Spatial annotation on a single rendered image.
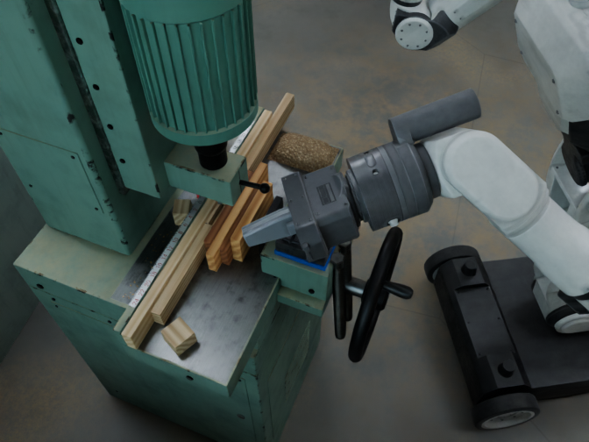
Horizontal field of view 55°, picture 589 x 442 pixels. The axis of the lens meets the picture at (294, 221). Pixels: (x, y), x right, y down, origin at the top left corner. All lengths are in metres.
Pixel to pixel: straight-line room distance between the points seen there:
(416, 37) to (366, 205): 0.70
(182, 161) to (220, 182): 0.08
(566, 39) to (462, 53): 2.20
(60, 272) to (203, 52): 0.68
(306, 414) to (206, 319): 0.93
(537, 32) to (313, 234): 0.60
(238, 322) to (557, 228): 0.59
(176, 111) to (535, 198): 0.51
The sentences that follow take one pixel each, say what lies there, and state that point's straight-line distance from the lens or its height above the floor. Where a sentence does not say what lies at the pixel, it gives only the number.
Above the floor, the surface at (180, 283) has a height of 0.94.
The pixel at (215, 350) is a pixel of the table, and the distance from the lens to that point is 1.03.
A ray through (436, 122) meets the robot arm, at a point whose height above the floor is 1.41.
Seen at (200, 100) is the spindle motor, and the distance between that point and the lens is 0.83.
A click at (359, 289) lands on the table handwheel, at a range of 1.17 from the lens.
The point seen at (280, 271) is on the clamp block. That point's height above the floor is 0.93.
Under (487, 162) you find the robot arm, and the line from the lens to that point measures 0.61.
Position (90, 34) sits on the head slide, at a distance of 0.88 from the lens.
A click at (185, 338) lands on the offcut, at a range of 1.01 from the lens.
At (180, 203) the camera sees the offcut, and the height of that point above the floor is 0.84.
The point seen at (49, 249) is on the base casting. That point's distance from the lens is 1.35.
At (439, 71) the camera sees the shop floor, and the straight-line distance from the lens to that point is 3.03.
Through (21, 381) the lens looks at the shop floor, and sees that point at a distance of 2.16.
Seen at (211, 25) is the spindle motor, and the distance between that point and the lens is 0.77.
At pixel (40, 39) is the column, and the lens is 0.90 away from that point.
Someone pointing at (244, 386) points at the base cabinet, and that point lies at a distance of 1.29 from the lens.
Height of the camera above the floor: 1.83
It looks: 53 degrees down
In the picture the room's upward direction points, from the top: straight up
